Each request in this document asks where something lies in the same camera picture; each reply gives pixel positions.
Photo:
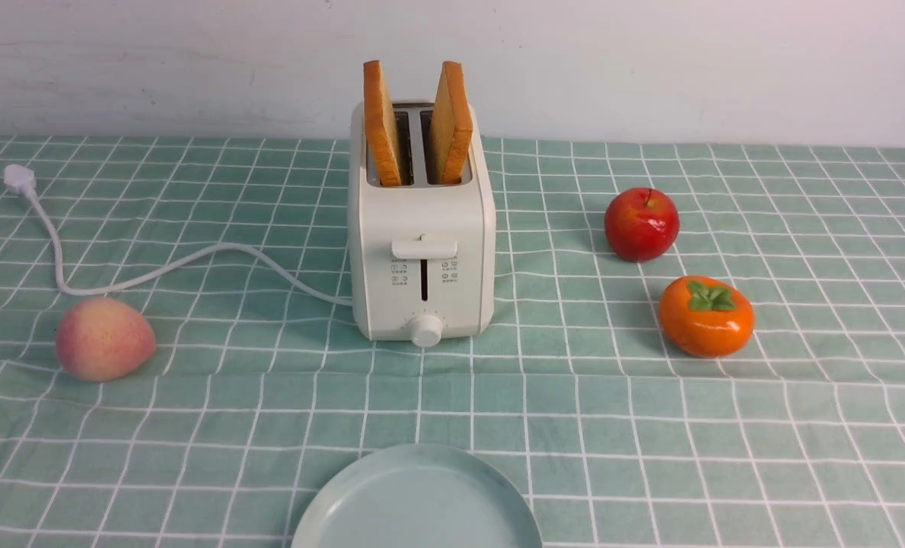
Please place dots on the toasted bread slice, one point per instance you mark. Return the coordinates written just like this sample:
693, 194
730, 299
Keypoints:
451, 130
380, 124

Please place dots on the white two-slot toaster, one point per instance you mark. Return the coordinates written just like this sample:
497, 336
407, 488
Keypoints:
422, 255

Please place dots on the red apple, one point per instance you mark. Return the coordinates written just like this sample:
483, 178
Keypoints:
641, 224

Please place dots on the light blue plate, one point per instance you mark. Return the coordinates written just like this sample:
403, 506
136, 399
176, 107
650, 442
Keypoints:
418, 495

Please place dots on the orange persimmon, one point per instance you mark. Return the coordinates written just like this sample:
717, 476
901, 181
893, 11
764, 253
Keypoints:
705, 317

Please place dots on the pink peach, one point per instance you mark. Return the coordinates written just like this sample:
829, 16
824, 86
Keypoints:
101, 339

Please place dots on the green checkered tablecloth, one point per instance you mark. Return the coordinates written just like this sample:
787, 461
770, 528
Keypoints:
258, 394

